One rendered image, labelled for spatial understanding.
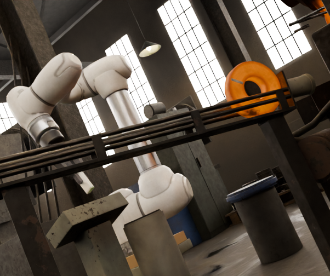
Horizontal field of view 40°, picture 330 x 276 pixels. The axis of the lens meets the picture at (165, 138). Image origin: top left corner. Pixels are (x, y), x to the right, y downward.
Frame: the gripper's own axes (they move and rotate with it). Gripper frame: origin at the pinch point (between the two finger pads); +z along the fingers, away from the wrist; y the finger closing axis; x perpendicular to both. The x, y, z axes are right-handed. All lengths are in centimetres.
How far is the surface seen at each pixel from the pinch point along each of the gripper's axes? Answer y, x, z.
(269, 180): 136, 13, 23
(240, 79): 9, -56, 15
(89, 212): -11.5, -5.0, 12.6
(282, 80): 18, -61, 22
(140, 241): -9.0, -10.8, 28.4
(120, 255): -4.0, 2.6, 25.3
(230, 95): 6, -52, 17
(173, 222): 291, 196, -37
